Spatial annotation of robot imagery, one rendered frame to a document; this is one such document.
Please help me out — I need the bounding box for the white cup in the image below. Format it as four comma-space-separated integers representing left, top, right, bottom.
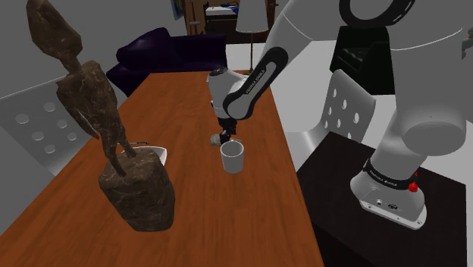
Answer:
220, 140, 245, 174

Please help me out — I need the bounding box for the white bowl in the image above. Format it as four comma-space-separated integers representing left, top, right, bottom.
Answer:
117, 144, 168, 166

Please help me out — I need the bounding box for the brown wooden table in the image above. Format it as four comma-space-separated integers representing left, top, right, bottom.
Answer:
0, 70, 325, 267

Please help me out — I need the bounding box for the dark purple sofa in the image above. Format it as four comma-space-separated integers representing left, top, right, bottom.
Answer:
105, 27, 228, 98

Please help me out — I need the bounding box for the white shade floor lamp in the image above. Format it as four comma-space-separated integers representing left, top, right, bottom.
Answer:
235, 0, 270, 74

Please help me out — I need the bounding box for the brown stone figure statue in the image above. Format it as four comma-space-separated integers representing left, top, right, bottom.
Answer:
25, 0, 176, 233

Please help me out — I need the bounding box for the white chair with round holes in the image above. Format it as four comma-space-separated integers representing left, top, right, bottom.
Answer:
0, 74, 128, 176
283, 69, 377, 171

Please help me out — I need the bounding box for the dark robot stand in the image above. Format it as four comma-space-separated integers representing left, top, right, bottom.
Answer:
296, 130, 467, 267

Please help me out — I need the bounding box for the black armchair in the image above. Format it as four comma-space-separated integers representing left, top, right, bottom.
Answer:
329, 25, 396, 96

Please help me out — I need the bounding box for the brown wooden door frame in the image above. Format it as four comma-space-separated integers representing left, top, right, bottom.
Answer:
184, 0, 279, 36

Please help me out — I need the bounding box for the blue wall picture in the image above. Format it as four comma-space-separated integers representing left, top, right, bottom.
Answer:
171, 0, 186, 21

